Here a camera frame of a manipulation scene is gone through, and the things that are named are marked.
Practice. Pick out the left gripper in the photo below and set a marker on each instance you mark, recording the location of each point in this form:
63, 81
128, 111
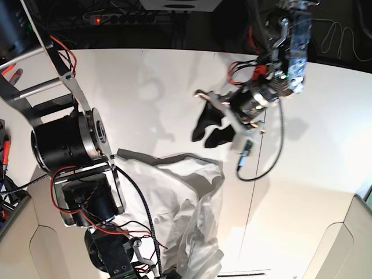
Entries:
240, 108

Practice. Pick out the white t-shirt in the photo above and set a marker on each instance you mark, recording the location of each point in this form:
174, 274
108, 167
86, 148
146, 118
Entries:
184, 194

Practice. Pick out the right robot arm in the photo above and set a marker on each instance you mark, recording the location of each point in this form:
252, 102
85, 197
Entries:
70, 144

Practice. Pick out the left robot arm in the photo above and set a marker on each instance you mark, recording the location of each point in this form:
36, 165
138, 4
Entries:
277, 72

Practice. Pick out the black power strip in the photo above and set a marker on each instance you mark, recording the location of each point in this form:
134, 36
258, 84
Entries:
96, 19

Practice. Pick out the white device behind table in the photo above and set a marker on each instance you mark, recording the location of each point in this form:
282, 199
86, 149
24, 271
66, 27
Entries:
187, 5

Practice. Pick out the orange handled pliers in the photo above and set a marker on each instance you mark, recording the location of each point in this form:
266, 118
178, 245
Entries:
6, 149

